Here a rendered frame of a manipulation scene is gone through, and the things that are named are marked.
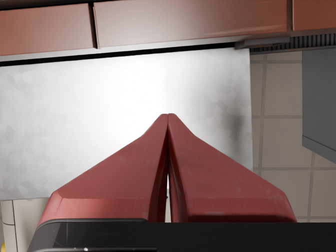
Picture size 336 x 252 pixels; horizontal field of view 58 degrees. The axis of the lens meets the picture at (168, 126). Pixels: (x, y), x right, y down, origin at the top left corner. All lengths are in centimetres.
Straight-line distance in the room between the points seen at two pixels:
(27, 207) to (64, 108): 59
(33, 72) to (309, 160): 104
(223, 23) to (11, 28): 20
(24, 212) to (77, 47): 78
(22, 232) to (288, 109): 98
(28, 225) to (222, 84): 77
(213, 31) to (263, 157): 95
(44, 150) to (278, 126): 90
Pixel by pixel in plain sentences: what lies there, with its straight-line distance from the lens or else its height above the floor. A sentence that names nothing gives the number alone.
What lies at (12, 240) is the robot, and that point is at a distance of 108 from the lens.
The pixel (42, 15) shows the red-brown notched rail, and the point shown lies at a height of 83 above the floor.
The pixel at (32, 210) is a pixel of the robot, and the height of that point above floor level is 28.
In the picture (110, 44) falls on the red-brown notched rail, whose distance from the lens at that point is 30.
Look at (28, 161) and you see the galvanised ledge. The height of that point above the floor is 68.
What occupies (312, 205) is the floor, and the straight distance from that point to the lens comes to 135.
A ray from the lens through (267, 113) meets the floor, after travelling 118.
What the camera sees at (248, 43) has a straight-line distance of 35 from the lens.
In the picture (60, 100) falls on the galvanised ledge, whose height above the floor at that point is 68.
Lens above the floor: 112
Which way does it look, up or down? 80 degrees down
